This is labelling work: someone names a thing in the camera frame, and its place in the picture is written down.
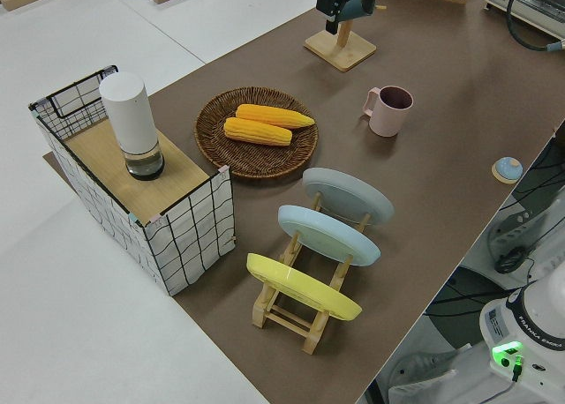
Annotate pink mug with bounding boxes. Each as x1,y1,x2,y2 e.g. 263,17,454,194
362,85,415,138

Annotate round wicker basket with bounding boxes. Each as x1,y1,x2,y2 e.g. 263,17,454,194
194,86,320,180

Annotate light blue plate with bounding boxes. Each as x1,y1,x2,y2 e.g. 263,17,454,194
277,204,382,268

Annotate grey plate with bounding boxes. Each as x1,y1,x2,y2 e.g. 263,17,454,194
301,167,396,227

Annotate yellow corn cob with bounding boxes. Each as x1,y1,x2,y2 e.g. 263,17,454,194
223,116,293,147
236,103,316,130

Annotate yellow plate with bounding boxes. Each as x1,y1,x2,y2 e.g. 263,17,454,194
245,252,364,323

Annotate brown table mat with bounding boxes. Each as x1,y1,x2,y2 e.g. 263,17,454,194
41,0,565,404

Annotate wooden plate rack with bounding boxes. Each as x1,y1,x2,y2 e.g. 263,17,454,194
251,191,372,355

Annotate wooden mug tree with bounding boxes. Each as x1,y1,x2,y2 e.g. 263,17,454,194
303,0,388,73

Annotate teal blue mug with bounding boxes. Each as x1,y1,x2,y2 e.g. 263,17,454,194
337,0,379,22

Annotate white metal robot stand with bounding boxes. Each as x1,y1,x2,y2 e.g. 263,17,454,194
485,191,565,275

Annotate wire basket with wooden lid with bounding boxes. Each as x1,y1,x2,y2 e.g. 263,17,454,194
28,64,236,297

